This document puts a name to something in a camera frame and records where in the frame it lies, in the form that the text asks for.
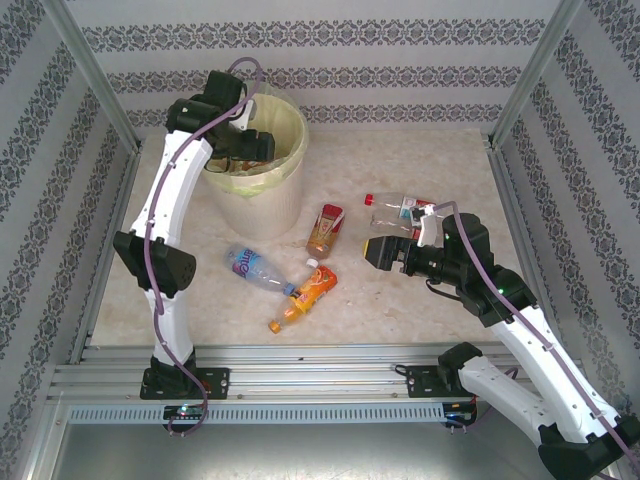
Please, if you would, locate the clear bottle red white label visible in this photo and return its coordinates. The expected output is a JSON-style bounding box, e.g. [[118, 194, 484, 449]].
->
[[363, 192, 437, 221]]

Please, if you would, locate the red yellow label tea bottle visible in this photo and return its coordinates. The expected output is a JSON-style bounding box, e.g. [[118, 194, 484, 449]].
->
[[305, 203, 347, 266]]

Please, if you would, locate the orange juice bottle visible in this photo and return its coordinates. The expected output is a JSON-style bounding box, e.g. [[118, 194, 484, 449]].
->
[[268, 264, 339, 335]]

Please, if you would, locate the cream plastic bin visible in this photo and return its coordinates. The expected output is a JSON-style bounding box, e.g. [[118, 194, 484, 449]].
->
[[192, 92, 311, 240]]

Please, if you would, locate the blue cap water bottle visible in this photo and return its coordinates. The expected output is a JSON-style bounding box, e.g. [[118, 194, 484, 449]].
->
[[223, 243, 296, 295]]

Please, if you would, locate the steel bottom panel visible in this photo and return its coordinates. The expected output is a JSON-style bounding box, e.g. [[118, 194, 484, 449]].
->
[[49, 423, 616, 480]]

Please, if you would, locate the aluminium side rail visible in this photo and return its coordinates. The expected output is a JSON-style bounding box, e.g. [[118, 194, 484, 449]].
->
[[484, 139, 586, 361], [67, 147, 144, 364]]

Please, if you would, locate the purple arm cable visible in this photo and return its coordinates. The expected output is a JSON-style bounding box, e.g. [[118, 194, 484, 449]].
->
[[142, 55, 265, 439], [433, 200, 640, 464]]

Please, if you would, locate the aluminium frame post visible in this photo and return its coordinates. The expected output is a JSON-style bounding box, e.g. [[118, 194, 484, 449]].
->
[[39, 0, 144, 154], [487, 0, 584, 146]]

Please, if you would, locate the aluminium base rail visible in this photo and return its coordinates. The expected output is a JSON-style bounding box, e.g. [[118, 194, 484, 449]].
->
[[47, 343, 586, 402]]

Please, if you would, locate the slotted grey cable duct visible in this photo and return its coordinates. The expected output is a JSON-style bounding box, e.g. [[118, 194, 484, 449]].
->
[[67, 402, 446, 426]]

